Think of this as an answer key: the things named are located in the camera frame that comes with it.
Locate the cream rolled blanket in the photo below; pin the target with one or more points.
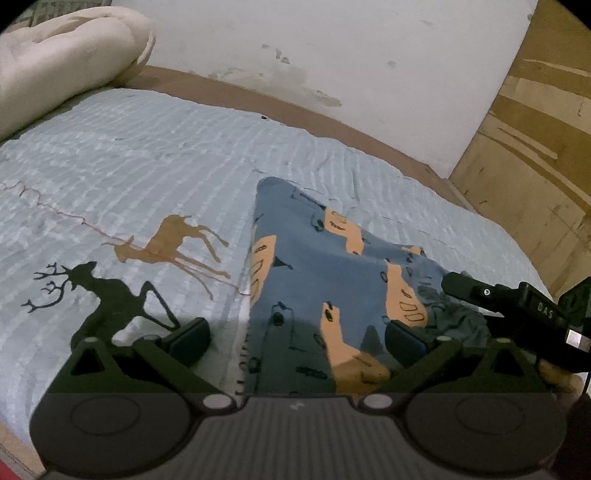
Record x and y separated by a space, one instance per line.
60 60

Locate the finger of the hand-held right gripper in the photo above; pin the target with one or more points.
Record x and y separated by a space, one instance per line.
480 293

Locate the blue pants with orange print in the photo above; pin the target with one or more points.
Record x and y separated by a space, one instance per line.
304 286

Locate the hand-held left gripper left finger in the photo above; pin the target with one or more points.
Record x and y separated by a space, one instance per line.
187 341

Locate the light blue deer-print bedspread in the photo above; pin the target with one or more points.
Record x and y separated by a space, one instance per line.
161 161

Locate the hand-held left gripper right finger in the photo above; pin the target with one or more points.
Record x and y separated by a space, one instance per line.
406 341

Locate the plywood panel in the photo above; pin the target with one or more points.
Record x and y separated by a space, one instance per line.
540 161

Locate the person's right hand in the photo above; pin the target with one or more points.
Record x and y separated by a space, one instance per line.
556 374

